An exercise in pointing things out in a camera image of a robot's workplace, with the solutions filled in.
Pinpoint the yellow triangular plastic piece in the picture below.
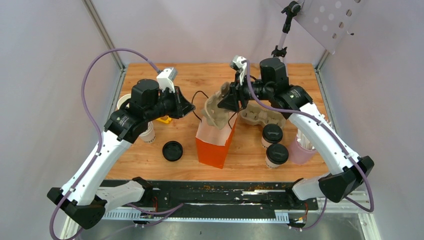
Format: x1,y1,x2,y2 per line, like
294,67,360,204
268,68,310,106
156,115,173,124

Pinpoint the perforated grey metal panel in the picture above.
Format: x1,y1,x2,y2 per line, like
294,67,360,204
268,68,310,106
282,0,368,55

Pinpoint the white paper coffee cup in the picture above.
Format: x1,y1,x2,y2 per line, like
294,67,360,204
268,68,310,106
265,156,282,169

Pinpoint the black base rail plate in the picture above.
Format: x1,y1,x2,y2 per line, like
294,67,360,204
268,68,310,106
133,180,319,220

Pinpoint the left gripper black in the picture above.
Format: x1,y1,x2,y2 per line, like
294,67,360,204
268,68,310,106
145,85,197,122

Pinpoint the black coffee cup lid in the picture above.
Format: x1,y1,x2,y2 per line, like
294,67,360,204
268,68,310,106
265,143,289,164

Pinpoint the silver camera tripod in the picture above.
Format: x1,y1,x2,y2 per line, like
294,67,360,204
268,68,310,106
271,0,302,58

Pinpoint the stack of white paper cups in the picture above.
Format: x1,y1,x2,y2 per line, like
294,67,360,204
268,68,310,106
116,93,156,144

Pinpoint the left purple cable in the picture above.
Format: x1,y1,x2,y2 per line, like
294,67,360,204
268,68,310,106
48,48,163,240

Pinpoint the orange paper bag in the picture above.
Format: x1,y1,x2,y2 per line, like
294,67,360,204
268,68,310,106
195,111,238,169

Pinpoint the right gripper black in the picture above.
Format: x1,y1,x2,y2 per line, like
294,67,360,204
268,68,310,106
218,71,273,112

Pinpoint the brown cardboard cup carrier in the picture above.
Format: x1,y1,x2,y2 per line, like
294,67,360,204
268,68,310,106
201,82,230,130
239,103,286,128

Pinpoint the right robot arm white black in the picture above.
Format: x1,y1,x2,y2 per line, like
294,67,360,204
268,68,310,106
217,55,375,209

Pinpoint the pink holder with white straws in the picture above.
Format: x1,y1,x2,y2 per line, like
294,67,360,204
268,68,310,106
288,128,318,165

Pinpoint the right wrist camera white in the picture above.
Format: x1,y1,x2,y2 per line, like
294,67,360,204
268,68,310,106
229,55,247,85

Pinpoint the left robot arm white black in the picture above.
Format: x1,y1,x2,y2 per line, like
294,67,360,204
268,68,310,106
47,79,196,230

